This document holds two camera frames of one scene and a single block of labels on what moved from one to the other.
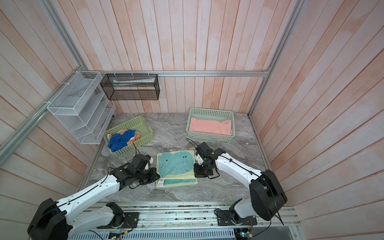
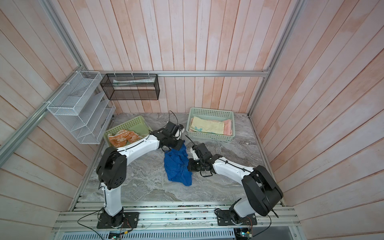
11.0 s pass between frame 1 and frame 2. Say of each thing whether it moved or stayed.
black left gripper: moved
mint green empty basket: stayed
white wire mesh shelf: stayed
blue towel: moved
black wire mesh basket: stayed
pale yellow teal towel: moved
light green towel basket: stayed
